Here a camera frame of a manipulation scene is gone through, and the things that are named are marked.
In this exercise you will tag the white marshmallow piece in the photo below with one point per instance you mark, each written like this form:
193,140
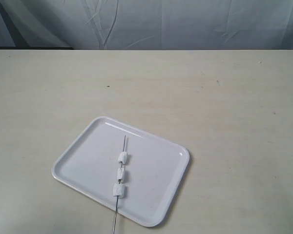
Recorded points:
119,190
122,159
121,174

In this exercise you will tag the white marshmallow bottom piece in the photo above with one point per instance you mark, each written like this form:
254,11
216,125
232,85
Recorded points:
119,190

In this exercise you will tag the white plastic tray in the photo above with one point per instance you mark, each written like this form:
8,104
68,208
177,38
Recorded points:
154,169

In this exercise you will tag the thin metal skewer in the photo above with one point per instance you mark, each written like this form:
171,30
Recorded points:
117,198

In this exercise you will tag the white marshmallow top piece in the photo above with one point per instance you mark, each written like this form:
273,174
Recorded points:
122,159

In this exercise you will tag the white backdrop cloth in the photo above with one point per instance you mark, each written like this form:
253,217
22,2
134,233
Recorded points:
147,24

